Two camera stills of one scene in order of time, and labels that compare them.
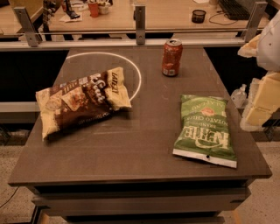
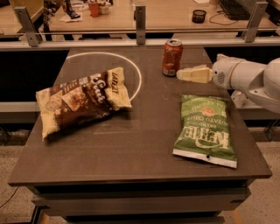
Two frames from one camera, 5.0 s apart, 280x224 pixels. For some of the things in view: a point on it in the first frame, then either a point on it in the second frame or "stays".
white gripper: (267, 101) → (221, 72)
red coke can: (171, 55) stays
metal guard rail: (33, 41) stays
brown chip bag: (70, 103) stays
